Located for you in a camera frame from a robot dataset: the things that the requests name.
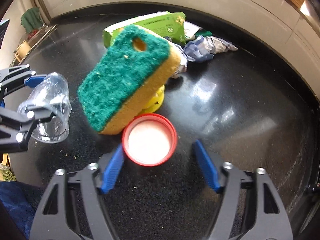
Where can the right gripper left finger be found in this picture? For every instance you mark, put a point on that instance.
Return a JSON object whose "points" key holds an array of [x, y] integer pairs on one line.
{"points": [[98, 179]]}

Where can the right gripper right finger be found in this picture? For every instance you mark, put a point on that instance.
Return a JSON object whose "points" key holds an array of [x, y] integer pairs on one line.
{"points": [[225, 179]]}

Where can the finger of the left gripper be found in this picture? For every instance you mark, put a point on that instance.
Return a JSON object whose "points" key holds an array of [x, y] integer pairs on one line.
{"points": [[12, 121], [15, 78]]}

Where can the clear plastic cup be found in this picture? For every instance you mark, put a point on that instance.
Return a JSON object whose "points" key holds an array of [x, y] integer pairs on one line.
{"points": [[50, 93]]}

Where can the red bottle cap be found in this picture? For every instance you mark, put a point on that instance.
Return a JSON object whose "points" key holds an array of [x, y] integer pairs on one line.
{"points": [[149, 140]]}

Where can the green yellow sponge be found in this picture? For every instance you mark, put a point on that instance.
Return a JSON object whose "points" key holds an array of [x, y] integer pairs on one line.
{"points": [[137, 64]]}

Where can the steel kitchen sink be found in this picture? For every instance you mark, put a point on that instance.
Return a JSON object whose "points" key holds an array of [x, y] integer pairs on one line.
{"points": [[27, 46]]}

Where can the green cloth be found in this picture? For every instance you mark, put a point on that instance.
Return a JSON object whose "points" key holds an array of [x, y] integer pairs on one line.
{"points": [[31, 20]]}

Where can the crumpled blue white wrapper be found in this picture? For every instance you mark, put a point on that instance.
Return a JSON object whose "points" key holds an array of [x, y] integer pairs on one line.
{"points": [[201, 46]]}

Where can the green cardboard box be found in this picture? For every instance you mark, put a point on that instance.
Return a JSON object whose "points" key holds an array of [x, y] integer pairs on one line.
{"points": [[163, 23]]}

